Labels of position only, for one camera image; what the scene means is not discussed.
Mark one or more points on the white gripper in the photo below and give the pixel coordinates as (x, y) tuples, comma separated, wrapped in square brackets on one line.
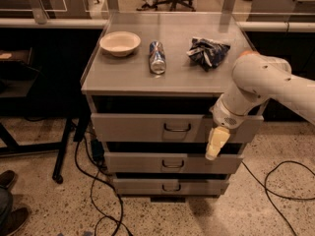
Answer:
[(225, 116)]

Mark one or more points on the grey top drawer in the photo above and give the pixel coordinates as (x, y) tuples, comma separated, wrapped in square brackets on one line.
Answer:
[(152, 128)]

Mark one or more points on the grey drawer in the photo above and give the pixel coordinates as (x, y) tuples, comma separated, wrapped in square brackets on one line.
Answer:
[(152, 128), (173, 187), (140, 162)]

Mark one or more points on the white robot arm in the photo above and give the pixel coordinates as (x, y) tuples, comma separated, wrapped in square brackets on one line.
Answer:
[(256, 78)]

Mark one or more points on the grey drawer cabinet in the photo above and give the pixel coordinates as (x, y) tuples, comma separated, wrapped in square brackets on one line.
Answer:
[(151, 109)]

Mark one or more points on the grey bottom drawer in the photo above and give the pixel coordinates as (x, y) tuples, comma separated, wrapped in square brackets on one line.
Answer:
[(173, 187)]

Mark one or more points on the grey middle drawer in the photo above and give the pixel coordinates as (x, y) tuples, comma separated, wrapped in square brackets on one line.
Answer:
[(140, 162)]

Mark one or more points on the blue crumpled chip bag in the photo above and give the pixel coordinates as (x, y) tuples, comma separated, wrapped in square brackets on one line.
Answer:
[(207, 53)]

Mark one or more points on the orange fruit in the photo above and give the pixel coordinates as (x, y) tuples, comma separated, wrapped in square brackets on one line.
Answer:
[(247, 52)]

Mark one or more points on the silver blue soda can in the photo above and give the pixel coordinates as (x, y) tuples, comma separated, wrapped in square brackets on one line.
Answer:
[(157, 58)]

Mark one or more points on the black power adapter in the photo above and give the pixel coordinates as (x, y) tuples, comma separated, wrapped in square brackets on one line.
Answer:
[(97, 150)]

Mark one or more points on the white paper bowl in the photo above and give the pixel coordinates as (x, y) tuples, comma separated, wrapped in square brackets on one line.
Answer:
[(120, 43)]

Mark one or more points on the dark shoe upper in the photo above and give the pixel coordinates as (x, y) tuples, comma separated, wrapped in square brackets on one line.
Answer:
[(7, 178)]

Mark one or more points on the dark shoe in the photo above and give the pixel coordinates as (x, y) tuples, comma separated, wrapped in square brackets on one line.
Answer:
[(16, 220), (7, 178)]

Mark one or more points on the dark shoe lower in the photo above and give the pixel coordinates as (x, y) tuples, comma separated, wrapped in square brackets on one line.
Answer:
[(16, 220)]

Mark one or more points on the black desk frame left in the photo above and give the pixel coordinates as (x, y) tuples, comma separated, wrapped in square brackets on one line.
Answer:
[(40, 87)]

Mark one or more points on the white horizontal rail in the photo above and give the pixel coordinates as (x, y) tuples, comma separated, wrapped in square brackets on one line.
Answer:
[(100, 24)]

